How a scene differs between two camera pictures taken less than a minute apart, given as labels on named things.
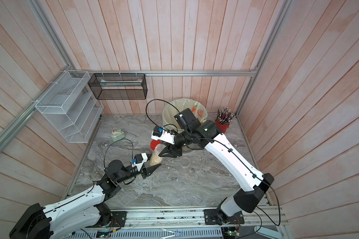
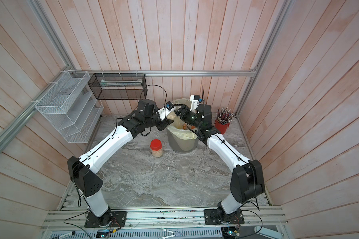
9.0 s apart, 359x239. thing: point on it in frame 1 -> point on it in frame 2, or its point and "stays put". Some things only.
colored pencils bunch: x=224 y=116 stays put
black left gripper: x=149 y=171 -> x=164 y=124
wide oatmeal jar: x=185 y=162 stays put
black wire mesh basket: x=118 y=86 stays put
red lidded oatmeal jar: x=154 y=143 stays put
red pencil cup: x=224 y=127 stays put
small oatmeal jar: x=155 y=159 -> x=172 y=115
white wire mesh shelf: x=71 y=104 stays put
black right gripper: x=172 y=151 -> x=185 y=109
